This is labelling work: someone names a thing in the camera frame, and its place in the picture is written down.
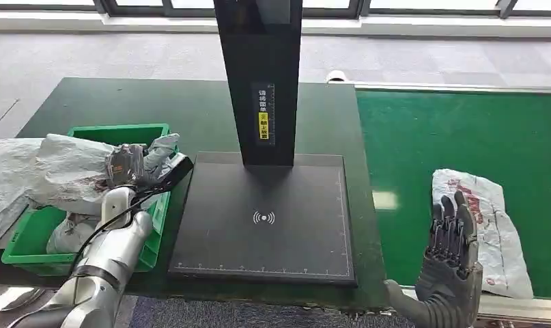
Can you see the grey plastic parcel bag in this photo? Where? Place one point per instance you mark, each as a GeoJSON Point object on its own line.
{"type": "Point", "coordinates": [8, 181]}

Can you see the black scanner stand with platform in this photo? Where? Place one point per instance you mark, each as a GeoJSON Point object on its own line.
{"type": "Point", "coordinates": [266, 235]}

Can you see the green plastic crate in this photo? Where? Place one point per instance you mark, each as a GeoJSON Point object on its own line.
{"type": "Point", "coordinates": [26, 244]}

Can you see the green conveyor belt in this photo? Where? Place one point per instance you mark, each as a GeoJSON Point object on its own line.
{"type": "Point", "coordinates": [415, 136]}

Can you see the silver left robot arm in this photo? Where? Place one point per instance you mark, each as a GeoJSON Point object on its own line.
{"type": "Point", "coordinates": [108, 258]}

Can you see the white window ledge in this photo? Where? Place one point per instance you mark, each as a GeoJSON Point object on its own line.
{"type": "Point", "coordinates": [99, 21]}

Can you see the white parcel bag red print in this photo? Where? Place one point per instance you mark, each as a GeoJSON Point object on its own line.
{"type": "Point", "coordinates": [71, 172]}

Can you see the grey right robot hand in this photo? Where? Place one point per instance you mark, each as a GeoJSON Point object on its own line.
{"type": "Point", "coordinates": [447, 280]}

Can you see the black yellow sticker on scanner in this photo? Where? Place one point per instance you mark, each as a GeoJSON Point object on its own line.
{"type": "Point", "coordinates": [263, 113]}

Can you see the aluminium conveyor frame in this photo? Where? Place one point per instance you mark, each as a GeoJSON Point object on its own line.
{"type": "Point", "coordinates": [519, 310]}

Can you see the dark window frame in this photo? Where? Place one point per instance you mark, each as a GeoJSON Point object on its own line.
{"type": "Point", "coordinates": [166, 5]}

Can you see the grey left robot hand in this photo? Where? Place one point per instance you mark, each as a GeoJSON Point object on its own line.
{"type": "Point", "coordinates": [173, 170]}

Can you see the white crumpled parcel red print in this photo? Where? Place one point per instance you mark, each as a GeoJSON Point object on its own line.
{"type": "Point", "coordinates": [501, 244]}

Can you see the white conveyor roller end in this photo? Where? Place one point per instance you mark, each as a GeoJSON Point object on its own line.
{"type": "Point", "coordinates": [336, 76]}

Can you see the shiny metal object on floor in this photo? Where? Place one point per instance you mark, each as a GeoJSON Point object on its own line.
{"type": "Point", "coordinates": [10, 296]}

